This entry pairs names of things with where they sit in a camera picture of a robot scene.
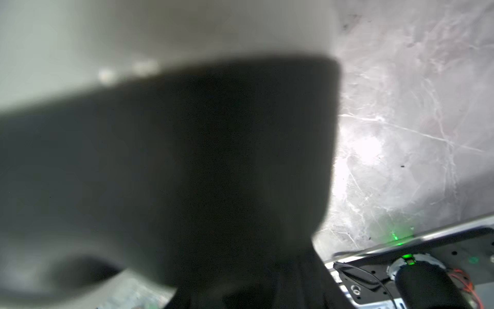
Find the white hard-shell suitcase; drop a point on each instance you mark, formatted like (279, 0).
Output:
(190, 142)

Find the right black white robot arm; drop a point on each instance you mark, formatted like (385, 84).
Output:
(422, 282)

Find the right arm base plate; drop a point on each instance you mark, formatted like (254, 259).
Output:
(444, 255)

